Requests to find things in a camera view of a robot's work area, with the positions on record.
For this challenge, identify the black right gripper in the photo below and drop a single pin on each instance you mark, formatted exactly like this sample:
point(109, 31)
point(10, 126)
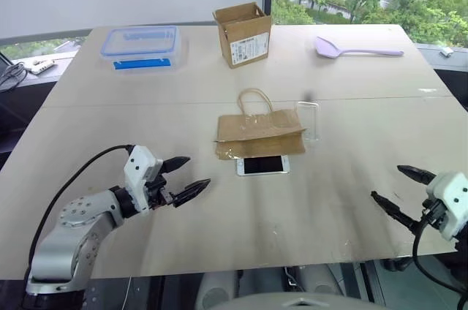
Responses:
point(433, 213)

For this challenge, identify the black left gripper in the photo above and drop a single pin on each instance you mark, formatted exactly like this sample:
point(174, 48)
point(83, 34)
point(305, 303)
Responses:
point(159, 193)

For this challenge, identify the white smartphone with black screen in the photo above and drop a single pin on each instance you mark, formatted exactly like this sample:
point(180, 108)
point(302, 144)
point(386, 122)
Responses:
point(263, 165)

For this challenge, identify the clear transparent phone case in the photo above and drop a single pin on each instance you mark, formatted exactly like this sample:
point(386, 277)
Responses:
point(309, 123)

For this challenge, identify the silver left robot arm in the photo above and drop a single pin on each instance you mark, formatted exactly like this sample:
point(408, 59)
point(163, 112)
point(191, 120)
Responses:
point(66, 248)

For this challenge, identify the dark round caster shape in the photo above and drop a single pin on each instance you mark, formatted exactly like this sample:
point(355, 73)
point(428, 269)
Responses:
point(396, 264)

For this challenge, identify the grey rounded shape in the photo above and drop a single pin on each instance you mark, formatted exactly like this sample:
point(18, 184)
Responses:
point(321, 280)
point(217, 291)

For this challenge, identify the clear plastic container blue lid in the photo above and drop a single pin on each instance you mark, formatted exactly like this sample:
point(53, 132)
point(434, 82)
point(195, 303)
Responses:
point(140, 47)

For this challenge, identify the open brown cardboard box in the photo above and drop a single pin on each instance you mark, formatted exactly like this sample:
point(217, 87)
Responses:
point(248, 47)

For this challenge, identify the small white block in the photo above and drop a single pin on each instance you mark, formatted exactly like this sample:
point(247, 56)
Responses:
point(446, 51)

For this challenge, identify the lilac plastic spatula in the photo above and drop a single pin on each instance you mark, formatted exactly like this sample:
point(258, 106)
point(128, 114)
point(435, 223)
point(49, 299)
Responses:
point(325, 48)

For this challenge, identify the white power strip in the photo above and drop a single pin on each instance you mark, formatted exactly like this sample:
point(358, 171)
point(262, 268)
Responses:
point(42, 66)

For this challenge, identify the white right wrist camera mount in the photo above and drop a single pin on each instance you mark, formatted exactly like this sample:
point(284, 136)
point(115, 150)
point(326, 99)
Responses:
point(451, 193)

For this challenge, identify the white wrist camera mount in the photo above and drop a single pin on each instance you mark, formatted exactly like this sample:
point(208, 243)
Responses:
point(451, 193)
point(139, 167)

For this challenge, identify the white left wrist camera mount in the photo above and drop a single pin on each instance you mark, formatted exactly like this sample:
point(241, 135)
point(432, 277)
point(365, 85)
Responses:
point(139, 167)

